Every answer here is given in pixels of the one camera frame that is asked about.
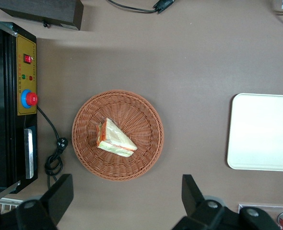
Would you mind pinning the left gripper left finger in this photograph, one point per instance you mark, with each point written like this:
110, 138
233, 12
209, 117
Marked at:
56, 198

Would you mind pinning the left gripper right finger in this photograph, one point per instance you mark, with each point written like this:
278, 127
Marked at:
194, 206

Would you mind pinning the triangle sandwich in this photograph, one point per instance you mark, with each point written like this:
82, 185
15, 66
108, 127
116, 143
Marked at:
115, 139

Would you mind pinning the beige plastic tray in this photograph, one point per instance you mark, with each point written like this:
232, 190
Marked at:
261, 131

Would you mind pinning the brown round wicker basket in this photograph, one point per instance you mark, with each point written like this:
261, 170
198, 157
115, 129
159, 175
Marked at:
136, 112

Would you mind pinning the clear acrylic bottle rack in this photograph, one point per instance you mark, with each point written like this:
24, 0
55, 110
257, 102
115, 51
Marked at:
263, 209

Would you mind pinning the black sealing machine yellow panel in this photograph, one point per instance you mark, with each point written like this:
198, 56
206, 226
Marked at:
12, 119

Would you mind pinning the dark wooden box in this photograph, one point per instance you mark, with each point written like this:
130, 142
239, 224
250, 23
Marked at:
40, 10

